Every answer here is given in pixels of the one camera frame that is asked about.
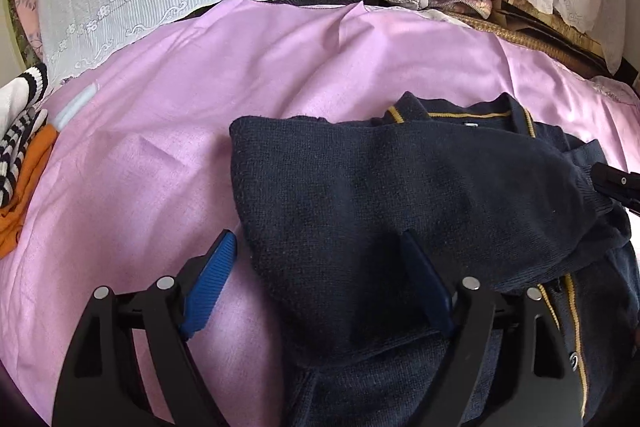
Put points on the black-white striped garment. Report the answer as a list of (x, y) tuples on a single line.
[(12, 157)]

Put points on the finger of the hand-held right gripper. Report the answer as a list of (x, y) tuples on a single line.
[(615, 182)]

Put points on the woven straw mat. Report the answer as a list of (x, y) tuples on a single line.
[(530, 39)]

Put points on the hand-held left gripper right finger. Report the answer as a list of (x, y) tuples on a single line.
[(430, 287)]

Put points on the orange garment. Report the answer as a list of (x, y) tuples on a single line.
[(37, 147)]

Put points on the purple floral-bordered bedsheet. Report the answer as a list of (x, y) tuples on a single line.
[(200, 72)]

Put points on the navy knit cardigan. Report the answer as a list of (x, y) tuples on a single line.
[(400, 187)]

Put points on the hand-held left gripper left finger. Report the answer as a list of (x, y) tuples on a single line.
[(210, 287)]

